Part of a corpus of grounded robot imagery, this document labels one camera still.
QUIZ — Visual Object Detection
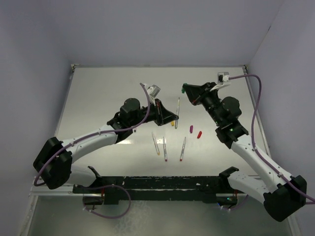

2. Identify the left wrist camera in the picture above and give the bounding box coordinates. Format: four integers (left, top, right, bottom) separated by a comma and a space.
144, 84, 160, 98

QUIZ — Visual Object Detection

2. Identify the green pen cap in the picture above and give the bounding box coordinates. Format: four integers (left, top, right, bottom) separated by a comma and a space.
181, 83, 188, 93

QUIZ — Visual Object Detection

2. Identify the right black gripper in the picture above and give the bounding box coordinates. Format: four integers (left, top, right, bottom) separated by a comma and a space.
183, 82, 223, 126

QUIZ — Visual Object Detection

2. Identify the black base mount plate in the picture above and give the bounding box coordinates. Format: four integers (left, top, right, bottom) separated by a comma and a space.
73, 176, 240, 207

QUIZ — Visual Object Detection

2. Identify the purple pen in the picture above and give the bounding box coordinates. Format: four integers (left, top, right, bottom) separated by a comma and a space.
162, 137, 168, 162

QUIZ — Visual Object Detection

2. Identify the yellow pen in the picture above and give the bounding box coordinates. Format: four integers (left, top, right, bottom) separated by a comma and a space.
152, 132, 160, 155

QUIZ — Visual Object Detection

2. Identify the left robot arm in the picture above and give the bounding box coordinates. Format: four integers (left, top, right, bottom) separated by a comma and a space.
33, 98, 179, 193

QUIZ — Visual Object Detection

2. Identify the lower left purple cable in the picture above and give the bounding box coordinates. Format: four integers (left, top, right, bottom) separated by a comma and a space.
82, 184, 131, 219

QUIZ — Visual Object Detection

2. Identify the red pen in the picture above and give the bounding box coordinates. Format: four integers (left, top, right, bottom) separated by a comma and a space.
180, 137, 187, 162

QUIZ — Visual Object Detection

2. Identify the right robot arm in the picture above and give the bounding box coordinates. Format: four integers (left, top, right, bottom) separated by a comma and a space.
182, 82, 307, 222

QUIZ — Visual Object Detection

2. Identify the aluminium rail frame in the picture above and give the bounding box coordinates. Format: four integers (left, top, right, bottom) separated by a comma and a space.
30, 185, 73, 196

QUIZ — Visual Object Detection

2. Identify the green pen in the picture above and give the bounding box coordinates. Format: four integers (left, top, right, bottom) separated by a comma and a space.
174, 97, 180, 129

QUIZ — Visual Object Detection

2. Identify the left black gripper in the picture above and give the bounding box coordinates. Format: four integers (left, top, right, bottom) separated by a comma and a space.
129, 98, 178, 127

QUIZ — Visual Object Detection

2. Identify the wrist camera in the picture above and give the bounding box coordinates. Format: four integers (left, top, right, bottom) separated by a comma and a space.
217, 72, 230, 85
144, 84, 160, 98

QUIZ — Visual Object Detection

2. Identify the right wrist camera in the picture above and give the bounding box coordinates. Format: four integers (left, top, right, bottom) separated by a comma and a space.
217, 72, 230, 85

